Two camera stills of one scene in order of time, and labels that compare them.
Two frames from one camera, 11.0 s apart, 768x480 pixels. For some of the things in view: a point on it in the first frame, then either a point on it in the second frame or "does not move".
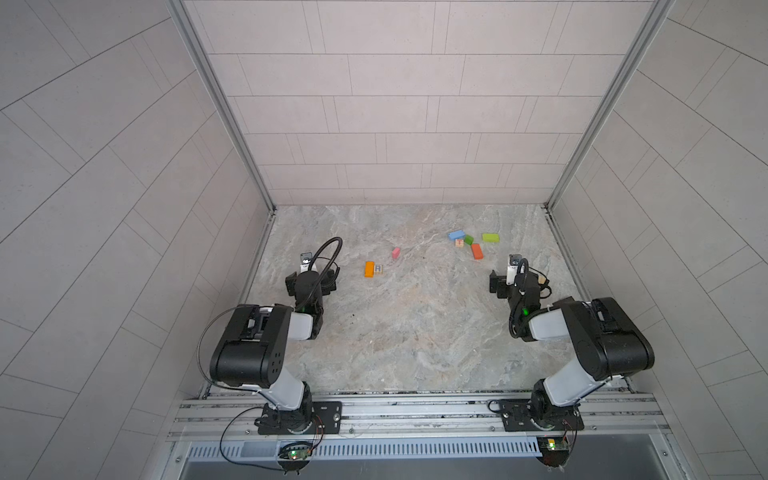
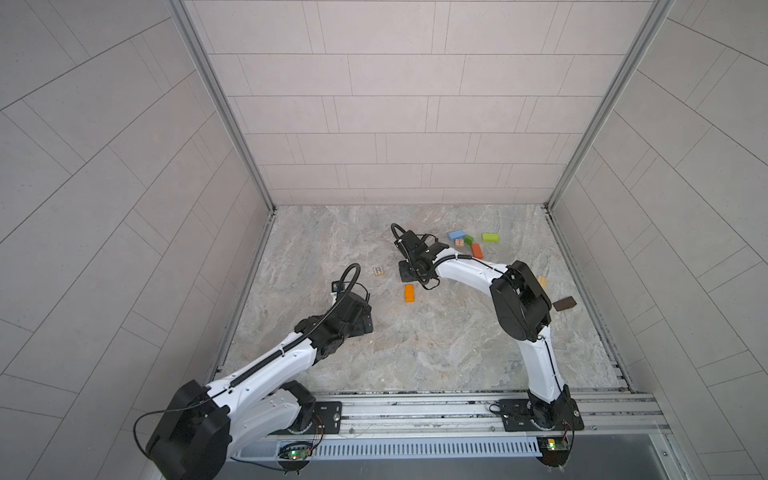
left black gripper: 325,282 → 359,328
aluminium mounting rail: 414,416 does not move
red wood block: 477,251 does not move
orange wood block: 369,269 → 409,293
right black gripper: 501,281 → 404,276
